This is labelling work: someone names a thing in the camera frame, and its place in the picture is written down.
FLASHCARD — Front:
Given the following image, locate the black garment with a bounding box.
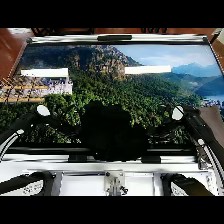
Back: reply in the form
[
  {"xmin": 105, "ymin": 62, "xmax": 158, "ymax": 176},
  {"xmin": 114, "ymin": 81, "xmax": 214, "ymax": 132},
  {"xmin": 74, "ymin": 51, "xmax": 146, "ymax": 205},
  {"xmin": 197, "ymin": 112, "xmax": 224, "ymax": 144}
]
[{"xmin": 78, "ymin": 100, "xmax": 150, "ymax": 163}]

